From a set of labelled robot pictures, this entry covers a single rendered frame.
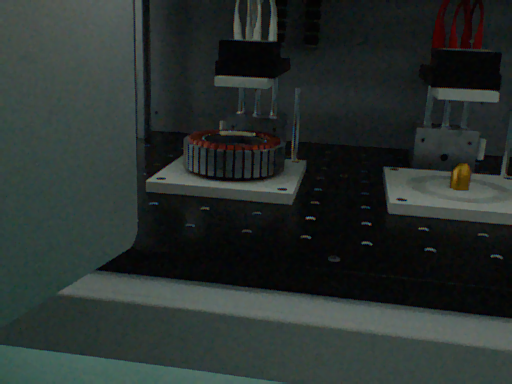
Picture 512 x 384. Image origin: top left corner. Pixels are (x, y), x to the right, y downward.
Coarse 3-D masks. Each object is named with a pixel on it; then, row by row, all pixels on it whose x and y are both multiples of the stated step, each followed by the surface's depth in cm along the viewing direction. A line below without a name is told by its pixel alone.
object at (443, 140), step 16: (416, 128) 71; (432, 128) 71; (448, 128) 71; (464, 128) 71; (416, 144) 71; (432, 144) 71; (448, 144) 71; (464, 144) 70; (416, 160) 72; (432, 160) 71; (448, 160) 71; (464, 160) 71
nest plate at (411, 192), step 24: (384, 168) 67; (408, 192) 57; (432, 192) 58; (456, 192) 58; (480, 192) 59; (504, 192) 59; (432, 216) 54; (456, 216) 53; (480, 216) 53; (504, 216) 52
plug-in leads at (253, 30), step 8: (248, 0) 74; (256, 0) 75; (272, 0) 71; (248, 8) 74; (256, 8) 75; (272, 8) 71; (248, 16) 74; (256, 16) 75; (272, 16) 71; (240, 24) 72; (248, 24) 74; (256, 24) 71; (272, 24) 71; (240, 32) 72; (248, 32) 74; (256, 32) 71; (272, 32) 71
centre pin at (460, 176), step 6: (462, 162) 59; (456, 168) 59; (462, 168) 59; (468, 168) 59; (456, 174) 59; (462, 174) 59; (468, 174) 59; (456, 180) 59; (462, 180) 59; (468, 180) 59; (450, 186) 60; (456, 186) 59; (462, 186) 59; (468, 186) 59
